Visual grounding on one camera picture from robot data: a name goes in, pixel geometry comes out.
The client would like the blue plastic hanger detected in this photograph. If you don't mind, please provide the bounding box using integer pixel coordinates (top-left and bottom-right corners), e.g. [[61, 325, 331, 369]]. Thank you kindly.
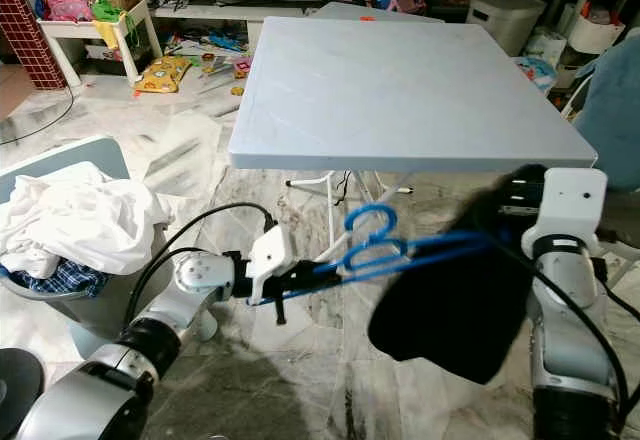
[[248, 203, 498, 308]]

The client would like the black garment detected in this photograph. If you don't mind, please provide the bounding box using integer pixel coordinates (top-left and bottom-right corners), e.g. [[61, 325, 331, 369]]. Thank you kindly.
[[367, 165, 548, 386]]

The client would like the light blue chair cushion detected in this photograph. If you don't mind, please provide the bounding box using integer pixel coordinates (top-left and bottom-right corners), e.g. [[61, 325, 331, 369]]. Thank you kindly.
[[573, 35, 640, 193]]

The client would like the white laundry pile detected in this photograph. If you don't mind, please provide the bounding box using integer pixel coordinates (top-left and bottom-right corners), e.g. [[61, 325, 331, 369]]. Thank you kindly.
[[0, 162, 171, 279]]

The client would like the blue plaid cloth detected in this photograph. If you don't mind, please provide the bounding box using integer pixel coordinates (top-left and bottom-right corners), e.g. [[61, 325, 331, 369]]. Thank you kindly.
[[10, 257, 121, 296]]

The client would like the light blue folding table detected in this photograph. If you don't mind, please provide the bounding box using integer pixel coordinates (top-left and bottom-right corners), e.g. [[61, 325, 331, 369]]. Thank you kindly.
[[227, 16, 599, 253]]

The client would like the grey laundry basket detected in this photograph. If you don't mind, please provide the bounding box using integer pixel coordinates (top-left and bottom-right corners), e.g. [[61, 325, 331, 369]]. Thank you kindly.
[[0, 137, 173, 346]]

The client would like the white storage shelf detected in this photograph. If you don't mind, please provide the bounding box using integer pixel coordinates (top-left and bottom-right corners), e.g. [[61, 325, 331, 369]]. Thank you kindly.
[[550, 0, 640, 58]]

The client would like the grey lidded box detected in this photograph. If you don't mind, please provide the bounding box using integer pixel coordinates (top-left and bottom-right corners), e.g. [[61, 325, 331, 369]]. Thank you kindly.
[[465, 0, 548, 56]]

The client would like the red tiled pillar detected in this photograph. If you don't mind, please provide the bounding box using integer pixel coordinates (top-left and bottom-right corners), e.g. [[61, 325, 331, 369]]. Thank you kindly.
[[0, 0, 66, 91]]

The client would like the small white side table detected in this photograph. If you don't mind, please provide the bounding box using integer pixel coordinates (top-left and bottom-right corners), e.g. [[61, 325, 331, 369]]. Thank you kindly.
[[37, 0, 163, 86]]

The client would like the black round base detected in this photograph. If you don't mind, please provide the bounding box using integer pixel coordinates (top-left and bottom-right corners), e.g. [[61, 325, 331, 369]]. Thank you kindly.
[[0, 348, 47, 439]]

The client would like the pink bag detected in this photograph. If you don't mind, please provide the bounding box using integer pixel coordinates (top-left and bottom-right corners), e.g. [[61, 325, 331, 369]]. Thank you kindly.
[[40, 0, 94, 23]]

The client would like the grey table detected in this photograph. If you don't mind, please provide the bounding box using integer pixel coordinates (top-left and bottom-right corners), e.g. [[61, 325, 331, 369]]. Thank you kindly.
[[310, 1, 446, 24]]

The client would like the yellow toy pack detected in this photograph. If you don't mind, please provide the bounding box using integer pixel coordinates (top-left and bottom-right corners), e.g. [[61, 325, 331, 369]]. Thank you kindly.
[[132, 56, 191, 95]]

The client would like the green toy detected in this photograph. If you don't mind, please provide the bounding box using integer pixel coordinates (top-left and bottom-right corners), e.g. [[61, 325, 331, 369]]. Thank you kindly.
[[90, 0, 129, 23]]

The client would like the white television stand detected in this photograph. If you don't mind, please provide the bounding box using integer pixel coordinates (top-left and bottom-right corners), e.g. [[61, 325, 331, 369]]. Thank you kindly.
[[152, 0, 336, 56]]

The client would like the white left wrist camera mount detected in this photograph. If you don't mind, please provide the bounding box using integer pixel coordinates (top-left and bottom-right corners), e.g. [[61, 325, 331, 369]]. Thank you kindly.
[[245, 225, 298, 303]]

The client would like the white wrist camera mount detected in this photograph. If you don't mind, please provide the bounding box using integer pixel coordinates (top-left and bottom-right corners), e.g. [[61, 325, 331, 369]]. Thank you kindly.
[[533, 168, 609, 258], [245, 225, 298, 303]]

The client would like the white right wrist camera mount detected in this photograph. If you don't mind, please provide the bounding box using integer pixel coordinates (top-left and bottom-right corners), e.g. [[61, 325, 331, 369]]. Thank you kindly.
[[533, 168, 609, 258]]

